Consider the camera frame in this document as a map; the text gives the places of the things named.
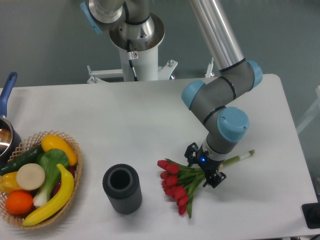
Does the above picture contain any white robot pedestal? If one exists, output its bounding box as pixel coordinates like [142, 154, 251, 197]
[86, 12, 179, 84]

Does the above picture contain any green cucumber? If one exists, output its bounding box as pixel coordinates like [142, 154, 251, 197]
[0, 144, 44, 176]

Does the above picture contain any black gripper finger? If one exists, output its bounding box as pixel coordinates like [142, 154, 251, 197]
[184, 142, 201, 167]
[202, 170, 227, 189]

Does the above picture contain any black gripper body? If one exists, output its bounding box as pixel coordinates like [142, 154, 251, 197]
[196, 148, 225, 175]

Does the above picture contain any beige round disc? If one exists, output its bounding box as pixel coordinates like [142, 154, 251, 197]
[16, 163, 46, 191]

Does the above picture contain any yellow lemon squash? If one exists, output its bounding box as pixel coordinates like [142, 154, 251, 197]
[41, 134, 78, 167]

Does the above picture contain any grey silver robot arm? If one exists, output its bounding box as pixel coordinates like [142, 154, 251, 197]
[80, 0, 263, 187]

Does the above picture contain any blue handled saucepan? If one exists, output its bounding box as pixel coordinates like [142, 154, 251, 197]
[0, 72, 21, 169]

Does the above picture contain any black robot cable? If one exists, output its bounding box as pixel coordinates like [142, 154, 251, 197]
[126, 38, 139, 82]

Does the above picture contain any white frame at right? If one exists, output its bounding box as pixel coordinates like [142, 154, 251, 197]
[296, 85, 320, 135]

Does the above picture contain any red fruit in basket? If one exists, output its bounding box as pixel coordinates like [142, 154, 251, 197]
[51, 166, 76, 197]

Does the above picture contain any green bok choy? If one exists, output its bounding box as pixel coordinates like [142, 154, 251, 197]
[33, 148, 69, 208]

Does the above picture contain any yellow banana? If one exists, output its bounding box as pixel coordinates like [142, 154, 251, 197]
[22, 163, 75, 227]

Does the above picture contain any woven wicker basket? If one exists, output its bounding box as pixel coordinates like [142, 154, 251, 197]
[0, 130, 83, 230]

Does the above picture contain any yellow bell pepper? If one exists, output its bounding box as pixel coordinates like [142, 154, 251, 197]
[0, 171, 22, 194]

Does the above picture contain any orange fruit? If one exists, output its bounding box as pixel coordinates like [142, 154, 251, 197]
[5, 190, 33, 215]

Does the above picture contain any black device at edge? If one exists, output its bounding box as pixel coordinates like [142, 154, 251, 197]
[301, 202, 320, 229]

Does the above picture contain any dark grey ribbed vase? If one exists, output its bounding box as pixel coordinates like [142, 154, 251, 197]
[102, 163, 143, 215]

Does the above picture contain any red tulip bouquet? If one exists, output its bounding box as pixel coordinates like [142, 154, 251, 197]
[157, 149, 256, 219]

